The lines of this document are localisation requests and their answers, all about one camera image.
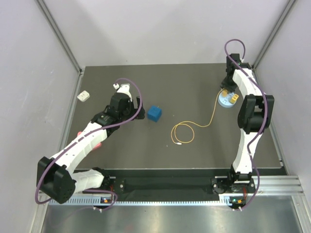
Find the right aluminium frame post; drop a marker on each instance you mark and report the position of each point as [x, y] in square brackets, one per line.
[275, 29]

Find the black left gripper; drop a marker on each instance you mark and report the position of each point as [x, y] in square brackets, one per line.
[134, 111]

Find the round light blue power strip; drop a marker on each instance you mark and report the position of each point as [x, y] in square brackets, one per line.
[224, 97]

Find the pink triangular power strip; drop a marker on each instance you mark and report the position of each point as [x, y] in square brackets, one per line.
[97, 146]

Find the blue cube power socket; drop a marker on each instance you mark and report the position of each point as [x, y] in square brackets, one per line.
[154, 113]

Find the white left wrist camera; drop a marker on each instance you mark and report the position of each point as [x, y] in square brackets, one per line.
[123, 88]

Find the yellow plug adapter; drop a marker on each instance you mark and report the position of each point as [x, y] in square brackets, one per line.
[234, 99]

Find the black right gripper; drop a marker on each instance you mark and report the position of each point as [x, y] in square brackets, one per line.
[224, 85]

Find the grey slotted cable duct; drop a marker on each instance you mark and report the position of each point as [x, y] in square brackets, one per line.
[105, 200]

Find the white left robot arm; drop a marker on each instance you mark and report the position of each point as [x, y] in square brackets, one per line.
[56, 176]

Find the left aluminium frame post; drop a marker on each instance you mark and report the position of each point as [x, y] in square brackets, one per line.
[59, 36]

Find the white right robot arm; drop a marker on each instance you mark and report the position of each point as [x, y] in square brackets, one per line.
[253, 118]

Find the white square socket adapter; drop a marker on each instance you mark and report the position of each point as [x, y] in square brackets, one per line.
[83, 96]

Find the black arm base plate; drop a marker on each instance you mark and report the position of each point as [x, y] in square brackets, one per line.
[211, 185]

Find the aluminium frame post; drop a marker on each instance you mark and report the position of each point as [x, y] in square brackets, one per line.
[275, 29]
[59, 36]

